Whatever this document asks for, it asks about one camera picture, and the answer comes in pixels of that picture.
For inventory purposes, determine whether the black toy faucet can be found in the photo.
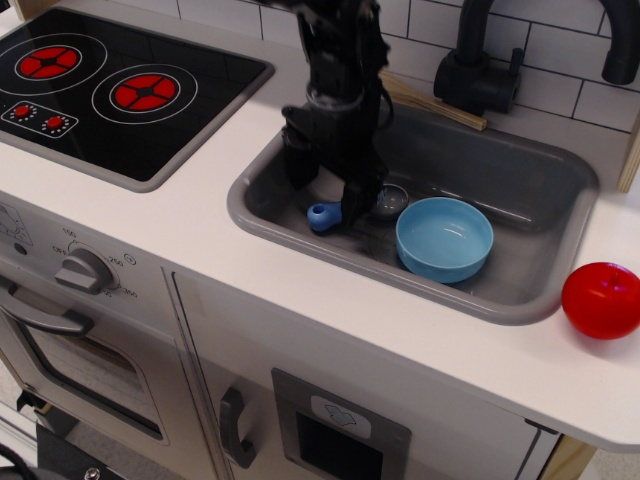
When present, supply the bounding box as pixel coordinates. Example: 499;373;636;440
434;0;639;115

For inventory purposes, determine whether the blue handled grey toy spoon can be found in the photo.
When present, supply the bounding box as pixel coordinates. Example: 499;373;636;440
307;184;409;233

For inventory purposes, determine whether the toy oven door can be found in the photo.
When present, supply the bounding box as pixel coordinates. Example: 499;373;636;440
1;278;217;479

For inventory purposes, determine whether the grey oven knob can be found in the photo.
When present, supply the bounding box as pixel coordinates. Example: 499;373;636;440
54;248;115;295

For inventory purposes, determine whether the light blue plastic bowl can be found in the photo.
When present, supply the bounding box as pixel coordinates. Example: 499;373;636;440
396;197;494;284

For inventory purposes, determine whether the wooden spatula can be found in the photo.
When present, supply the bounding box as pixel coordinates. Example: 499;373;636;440
380;70;487;131

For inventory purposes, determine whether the black cable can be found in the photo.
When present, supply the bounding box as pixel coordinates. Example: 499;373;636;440
0;442;36;480

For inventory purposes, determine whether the grey toy sink basin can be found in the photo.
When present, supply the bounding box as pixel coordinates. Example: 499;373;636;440
227;105;599;325

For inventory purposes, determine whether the grey oven door handle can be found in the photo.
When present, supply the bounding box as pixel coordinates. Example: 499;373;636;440
1;277;94;338

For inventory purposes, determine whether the grey dispenser panel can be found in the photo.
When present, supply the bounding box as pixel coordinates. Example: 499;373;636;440
271;368;412;480

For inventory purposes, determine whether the grey cabinet door handle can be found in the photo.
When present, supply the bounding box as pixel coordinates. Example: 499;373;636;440
219;387;256;469

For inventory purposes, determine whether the red toy apple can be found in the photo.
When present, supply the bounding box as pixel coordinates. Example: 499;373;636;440
561;262;639;340

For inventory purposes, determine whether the black toy stove top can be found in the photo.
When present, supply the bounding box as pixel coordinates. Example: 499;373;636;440
1;8;274;193

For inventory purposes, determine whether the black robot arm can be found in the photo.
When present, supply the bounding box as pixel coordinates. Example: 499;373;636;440
276;1;390;225

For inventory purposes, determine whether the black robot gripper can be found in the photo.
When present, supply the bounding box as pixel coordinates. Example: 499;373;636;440
282;97;388;226

